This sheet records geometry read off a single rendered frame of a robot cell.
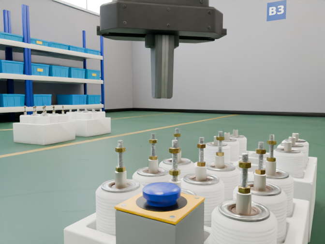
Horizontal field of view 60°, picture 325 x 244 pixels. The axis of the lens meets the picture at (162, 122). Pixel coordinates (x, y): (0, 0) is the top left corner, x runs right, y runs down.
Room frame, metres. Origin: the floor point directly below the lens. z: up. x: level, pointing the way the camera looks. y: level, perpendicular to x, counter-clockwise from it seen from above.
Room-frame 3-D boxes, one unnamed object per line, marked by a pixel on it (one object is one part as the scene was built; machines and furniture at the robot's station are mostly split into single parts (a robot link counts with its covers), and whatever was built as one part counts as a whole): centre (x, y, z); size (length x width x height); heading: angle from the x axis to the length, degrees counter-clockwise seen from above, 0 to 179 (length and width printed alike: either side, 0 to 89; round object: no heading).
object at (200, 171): (0.57, -0.08, 0.26); 0.02 x 0.02 x 0.03
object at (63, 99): (5.91, 1.90, 0.36); 0.50 x 0.38 x 0.21; 58
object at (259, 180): (0.52, -0.18, 0.26); 0.02 x 0.02 x 0.03
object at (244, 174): (0.41, -0.12, 0.30); 0.01 x 0.01 x 0.08
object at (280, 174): (0.62, -0.24, 0.25); 0.08 x 0.08 x 0.01
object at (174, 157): (0.47, -0.02, 0.31); 0.01 x 0.01 x 0.08
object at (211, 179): (0.57, -0.08, 0.25); 0.08 x 0.08 x 0.01
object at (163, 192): (0.29, 0.00, 0.32); 0.04 x 0.04 x 0.02
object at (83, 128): (3.20, 0.87, 0.09); 0.39 x 0.39 x 0.18; 61
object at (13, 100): (4.77, 2.65, 0.36); 0.50 x 0.38 x 0.21; 60
